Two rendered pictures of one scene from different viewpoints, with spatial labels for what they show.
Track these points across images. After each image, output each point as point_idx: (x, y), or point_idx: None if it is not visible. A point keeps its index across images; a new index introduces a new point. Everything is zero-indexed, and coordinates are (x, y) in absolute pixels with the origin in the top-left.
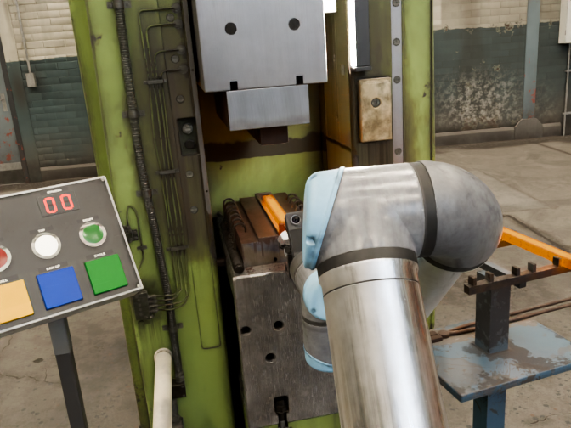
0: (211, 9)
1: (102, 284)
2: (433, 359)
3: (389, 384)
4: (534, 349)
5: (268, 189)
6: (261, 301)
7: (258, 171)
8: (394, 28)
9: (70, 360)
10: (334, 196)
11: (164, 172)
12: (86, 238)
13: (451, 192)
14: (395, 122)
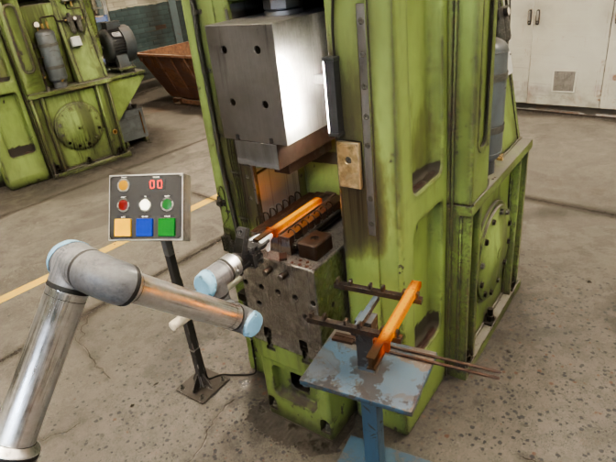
0: (222, 89)
1: (162, 231)
2: (53, 331)
3: (30, 331)
4: (387, 383)
5: None
6: (251, 269)
7: (337, 175)
8: (364, 105)
9: (170, 260)
10: (50, 255)
11: (233, 172)
12: (162, 205)
13: (74, 271)
14: (368, 177)
